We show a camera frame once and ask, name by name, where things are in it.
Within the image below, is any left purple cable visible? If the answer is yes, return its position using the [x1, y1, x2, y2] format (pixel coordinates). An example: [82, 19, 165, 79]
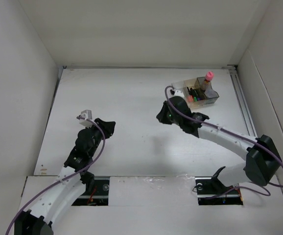
[4, 116, 106, 235]

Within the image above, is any pink cap glue bottle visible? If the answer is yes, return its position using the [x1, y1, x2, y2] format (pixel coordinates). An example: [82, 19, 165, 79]
[200, 71, 214, 92]

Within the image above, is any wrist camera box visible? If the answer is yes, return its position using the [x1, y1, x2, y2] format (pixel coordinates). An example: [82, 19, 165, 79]
[77, 110, 92, 128]
[169, 89, 185, 98]

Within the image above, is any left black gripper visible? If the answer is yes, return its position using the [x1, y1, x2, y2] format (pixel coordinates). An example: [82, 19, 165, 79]
[86, 118, 115, 157]

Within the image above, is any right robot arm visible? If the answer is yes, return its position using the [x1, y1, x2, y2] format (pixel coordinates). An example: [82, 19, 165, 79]
[156, 96, 281, 193]

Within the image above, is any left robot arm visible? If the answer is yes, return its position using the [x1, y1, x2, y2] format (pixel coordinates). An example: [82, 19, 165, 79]
[9, 116, 116, 235]

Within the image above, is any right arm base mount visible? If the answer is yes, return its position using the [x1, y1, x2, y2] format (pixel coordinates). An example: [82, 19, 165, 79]
[192, 177, 243, 206]

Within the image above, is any three-compartment plastic organizer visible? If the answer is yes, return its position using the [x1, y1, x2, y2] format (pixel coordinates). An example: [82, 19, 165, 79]
[169, 77, 219, 109]

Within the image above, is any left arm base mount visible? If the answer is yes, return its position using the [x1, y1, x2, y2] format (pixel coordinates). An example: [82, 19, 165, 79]
[72, 177, 110, 206]

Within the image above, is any orange highlighter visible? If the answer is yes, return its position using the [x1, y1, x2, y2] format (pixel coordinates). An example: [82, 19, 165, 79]
[187, 87, 193, 102]

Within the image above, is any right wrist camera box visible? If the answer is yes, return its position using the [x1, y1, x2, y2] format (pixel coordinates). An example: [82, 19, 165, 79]
[169, 89, 185, 98]

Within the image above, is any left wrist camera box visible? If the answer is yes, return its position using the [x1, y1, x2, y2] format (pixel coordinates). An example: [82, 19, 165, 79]
[77, 110, 92, 128]

